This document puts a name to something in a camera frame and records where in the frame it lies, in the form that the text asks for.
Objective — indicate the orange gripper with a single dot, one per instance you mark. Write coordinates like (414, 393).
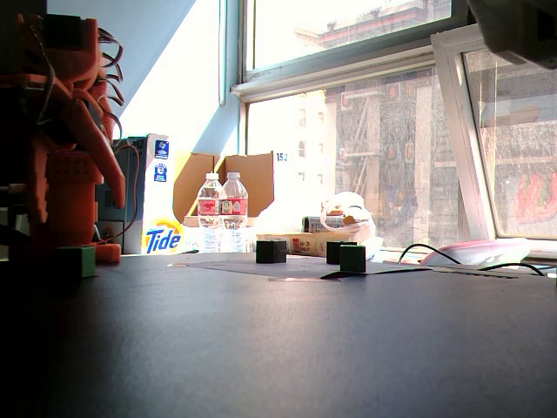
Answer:
(89, 131)

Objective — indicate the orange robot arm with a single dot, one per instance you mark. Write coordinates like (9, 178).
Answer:
(65, 204)

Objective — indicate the grid paper sheet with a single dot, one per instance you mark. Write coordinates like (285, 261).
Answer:
(243, 265)

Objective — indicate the small dark cube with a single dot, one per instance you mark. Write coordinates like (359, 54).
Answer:
(270, 251)
(332, 251)

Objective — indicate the small green cube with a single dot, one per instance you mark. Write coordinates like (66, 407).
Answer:
(352, 258)

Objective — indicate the Tide detergent box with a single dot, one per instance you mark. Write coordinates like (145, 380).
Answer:
(163, 217)

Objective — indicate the clear water bottle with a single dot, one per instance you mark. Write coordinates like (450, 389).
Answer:
(210, 204)
(236, 204)

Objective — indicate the open brown cardboard box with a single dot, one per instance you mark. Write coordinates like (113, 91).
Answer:
(252, 178)

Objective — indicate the printed paper carton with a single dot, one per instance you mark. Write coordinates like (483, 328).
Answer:
(304, 244)

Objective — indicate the white plastic bag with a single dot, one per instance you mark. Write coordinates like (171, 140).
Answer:
(354, 204)

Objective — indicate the white open window sash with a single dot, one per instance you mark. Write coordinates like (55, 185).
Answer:
(467, 152)

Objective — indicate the pink white flat device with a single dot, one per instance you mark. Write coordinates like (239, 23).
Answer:
(483, 251)

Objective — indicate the grey window frame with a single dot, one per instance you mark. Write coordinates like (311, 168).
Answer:
(330, 67)

